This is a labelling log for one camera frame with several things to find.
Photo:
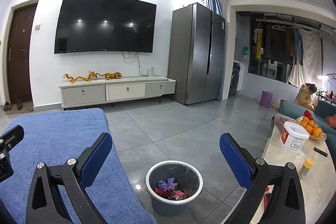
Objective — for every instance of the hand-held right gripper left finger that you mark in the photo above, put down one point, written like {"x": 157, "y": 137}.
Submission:
{"x": 97, "y": 158}

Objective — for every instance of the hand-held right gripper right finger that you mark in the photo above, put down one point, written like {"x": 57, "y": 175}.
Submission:
{"x": 236, "y": 161}

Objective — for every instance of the purple and white wrapper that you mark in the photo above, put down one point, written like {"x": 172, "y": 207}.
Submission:
{"x": 168, "y": 183}

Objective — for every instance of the pink snack wrapper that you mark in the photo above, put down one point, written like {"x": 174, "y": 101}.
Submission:
{"x": 170, "y": 193}

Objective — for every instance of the blue-grey trash bin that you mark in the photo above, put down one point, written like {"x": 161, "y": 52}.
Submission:
{"x": 168, "y": 208}

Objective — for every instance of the brown doormat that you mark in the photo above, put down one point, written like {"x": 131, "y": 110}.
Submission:
{"x": 21, "y": 109}

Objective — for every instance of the blue fluffy blanket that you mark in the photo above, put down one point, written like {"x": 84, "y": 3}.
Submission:
{"x": 57, "y": 134}

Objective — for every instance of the dark red packet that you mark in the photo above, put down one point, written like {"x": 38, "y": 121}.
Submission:
{"x": 280, "y": 123}

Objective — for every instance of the white container with red label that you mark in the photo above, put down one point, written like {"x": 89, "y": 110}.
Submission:
{"x": 292, "y": 138}

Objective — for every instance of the white television cabinet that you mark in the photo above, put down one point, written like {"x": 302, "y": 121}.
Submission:
{"x": 84, "y": 94}

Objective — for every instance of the purple waste bin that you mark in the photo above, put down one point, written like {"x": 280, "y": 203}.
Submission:
{"x": 266, "y": 99}

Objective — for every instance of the yellow plastic bag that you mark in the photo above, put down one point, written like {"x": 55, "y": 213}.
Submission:
{"x": 276, "y": 104}

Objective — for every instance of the yellow-capped bottle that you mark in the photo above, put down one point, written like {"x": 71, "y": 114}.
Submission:
{"x": 305, "y": 169}

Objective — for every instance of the teal sofa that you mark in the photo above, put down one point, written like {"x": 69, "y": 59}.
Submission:
{"x": 291, "y": 108}

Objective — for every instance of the pile of oranges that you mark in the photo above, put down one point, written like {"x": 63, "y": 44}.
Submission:
{"x": 309, "y": 127}

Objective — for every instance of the dark washing machine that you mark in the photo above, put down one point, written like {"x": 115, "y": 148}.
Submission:
{"x": 235, "y": 79}

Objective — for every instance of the golden dragon figurine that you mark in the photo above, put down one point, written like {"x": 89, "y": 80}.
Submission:
{"x": 78, "y": 79}

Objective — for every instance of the marble coffee table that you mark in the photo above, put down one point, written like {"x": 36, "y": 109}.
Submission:
{"x": 312, "y": 195}

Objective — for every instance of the golden tiger figurine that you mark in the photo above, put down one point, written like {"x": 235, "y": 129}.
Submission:
{"x": 113, "y": 75}

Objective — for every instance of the dark brown door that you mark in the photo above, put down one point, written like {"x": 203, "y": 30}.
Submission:
{"x": 21, "y": 56}

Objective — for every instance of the black remote control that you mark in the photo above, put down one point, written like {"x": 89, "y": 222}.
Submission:
{"x": 320, "y": 151}

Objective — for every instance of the glass fruit bowl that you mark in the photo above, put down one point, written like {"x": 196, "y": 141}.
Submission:
{"x": 321, "y": 137}

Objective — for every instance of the white power strip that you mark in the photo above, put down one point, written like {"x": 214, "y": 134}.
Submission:
{"x": 150, "y": 71}

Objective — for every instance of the red cushion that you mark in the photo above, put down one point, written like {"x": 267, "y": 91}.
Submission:
{"x": 332, "y": 121}

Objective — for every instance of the grey double-door refrigerator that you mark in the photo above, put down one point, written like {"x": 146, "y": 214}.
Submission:
{"x": 194, "y": 56}

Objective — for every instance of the yellow hanging garment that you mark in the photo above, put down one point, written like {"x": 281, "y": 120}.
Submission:
{"x": 259, "y": 45}

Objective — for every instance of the white patterned hanging sheet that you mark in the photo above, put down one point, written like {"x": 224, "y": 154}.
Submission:
{"x": 307, "y": 61}

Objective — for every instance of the dark hanging clothes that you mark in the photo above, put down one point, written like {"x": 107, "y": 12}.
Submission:
{"x": 274, "y": 43}

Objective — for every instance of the brown hanging garment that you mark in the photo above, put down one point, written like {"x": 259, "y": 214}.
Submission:
{"x": 289, "y": 43}

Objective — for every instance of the blue hanging jeans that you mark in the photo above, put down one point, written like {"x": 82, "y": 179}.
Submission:
{"x": 298, "y": 47}

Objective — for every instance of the blue curtain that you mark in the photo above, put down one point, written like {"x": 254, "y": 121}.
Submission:
{"x": 214, "y": 5}

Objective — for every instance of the wall light switch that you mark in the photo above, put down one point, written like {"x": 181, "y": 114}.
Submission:
{"x": 37, "y": 26}

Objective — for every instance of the black wall television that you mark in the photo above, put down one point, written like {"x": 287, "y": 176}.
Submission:
{"x": 105, "y": 24}

